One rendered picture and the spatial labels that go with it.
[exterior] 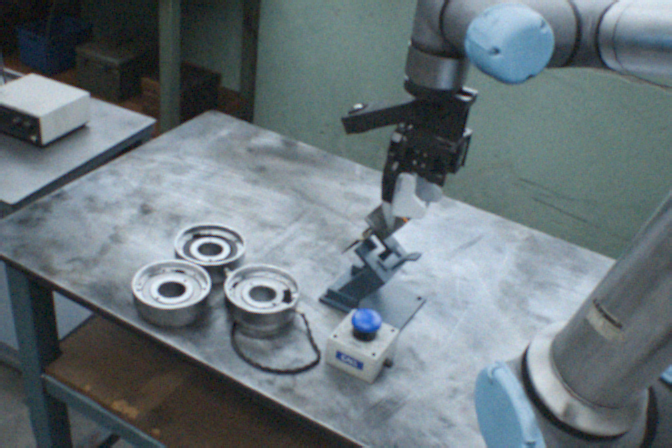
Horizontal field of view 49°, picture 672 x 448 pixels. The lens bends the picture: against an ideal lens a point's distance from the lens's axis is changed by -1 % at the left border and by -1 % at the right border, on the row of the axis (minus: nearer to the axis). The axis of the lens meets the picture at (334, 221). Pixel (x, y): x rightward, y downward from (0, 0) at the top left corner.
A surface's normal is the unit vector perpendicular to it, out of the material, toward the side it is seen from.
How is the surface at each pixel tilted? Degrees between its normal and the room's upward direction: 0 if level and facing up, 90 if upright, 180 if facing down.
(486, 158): 90
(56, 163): 0
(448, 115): 90
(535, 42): 90
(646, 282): 92
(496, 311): 0
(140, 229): 0
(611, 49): 111
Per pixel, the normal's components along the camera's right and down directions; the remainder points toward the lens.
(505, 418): -0.95, 0.18
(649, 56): -0.87, 0.45
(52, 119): 0.90, 0.32
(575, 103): -0.49, 0.43
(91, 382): 0.11, -0.83
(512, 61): 0.34, 0.55
